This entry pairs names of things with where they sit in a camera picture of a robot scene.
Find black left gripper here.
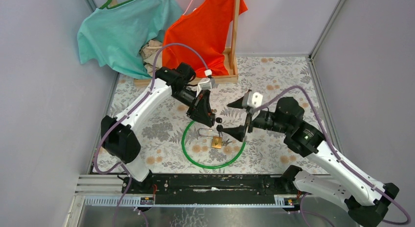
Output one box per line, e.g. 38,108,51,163
170,86,213,127

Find green cable lock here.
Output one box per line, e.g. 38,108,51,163
180,121,246,170

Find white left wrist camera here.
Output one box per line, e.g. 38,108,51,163
196,69,216,96

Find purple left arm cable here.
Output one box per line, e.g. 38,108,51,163
92,43,213,227

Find teal t-shirt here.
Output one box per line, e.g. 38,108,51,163
77,0,183,79

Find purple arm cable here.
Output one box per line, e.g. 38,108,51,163
92,43,213,227
256,85,412,227

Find wooden clothes rack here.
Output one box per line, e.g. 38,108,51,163
105,0,240,88

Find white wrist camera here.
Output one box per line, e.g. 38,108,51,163
242,91,263,114
196,69,216,96

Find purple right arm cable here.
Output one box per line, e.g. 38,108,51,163
256,85,412,227

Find beige crumpled cloth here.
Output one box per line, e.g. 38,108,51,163
139,39,162,76

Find pink clothes hanger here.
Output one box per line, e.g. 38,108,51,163
182,0,194,15

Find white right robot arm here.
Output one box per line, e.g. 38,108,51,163
217,91,399,227

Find green clothes hanger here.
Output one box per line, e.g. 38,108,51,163
99,0,143,10

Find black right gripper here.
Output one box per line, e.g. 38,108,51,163
220,96,289,142

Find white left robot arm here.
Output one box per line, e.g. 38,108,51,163
100,63,215,193

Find brass padlock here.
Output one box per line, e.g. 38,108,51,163
197,128,223,149

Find silver keys bunch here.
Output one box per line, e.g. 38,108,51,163
222,139,232,146

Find slotted metal cable rail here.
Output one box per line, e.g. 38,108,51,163
84,195,296,209

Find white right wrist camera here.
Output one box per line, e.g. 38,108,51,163
242,91,263,114

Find orange t-shirt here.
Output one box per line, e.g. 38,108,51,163
162,0,235,78

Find black head keys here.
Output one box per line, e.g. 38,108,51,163
215,117,224,137

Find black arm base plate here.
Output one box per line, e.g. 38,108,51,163
121,173,302,203

